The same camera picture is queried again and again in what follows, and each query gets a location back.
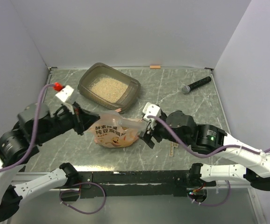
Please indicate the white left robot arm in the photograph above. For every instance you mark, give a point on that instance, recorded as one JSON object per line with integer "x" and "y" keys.
{"x": 18, "y": 145}

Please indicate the black handheld microphone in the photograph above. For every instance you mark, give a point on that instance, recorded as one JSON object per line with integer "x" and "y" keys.
{"x": 188, "y": 88}

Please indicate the pink cat litter bag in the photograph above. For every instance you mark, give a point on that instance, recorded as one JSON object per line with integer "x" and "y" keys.
{"x": 115, "y": 131}

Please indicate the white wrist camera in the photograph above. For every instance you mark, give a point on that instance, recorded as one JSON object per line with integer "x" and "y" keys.
{"x": 65, "y": 93}
{"x": 150, "y": 111}

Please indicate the beige cat litter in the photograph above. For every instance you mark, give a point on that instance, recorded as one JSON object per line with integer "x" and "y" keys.
{"x": 109, "y": 89}

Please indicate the small wooden comb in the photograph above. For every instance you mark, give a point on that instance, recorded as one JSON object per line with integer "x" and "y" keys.
{"x": 173, "y": 145}

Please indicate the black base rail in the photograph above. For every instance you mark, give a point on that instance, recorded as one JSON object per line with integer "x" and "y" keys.
{"x": 144, "y": 183}

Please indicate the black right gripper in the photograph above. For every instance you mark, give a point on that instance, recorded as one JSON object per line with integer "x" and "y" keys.
{"x": 146, "y": 136}

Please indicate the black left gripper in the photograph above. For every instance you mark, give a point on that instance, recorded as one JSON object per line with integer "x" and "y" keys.
{"x": 82, "y": 119}

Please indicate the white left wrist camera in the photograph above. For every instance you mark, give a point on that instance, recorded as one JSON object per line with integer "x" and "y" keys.
{"x": 65, "y": 93}

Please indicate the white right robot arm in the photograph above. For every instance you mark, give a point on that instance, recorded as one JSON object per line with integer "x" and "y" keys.
{"x": 249, "y": 165}

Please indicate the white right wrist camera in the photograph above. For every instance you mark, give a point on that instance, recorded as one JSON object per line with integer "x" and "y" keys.
{"x": 150, "y": 111}

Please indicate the orange tape piece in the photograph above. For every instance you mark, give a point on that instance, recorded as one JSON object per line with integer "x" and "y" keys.
{"x": 155, "y": 67}

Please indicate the brown plastic litter box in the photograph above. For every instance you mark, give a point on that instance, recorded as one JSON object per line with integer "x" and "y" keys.
{"x": 100, "y": 70}

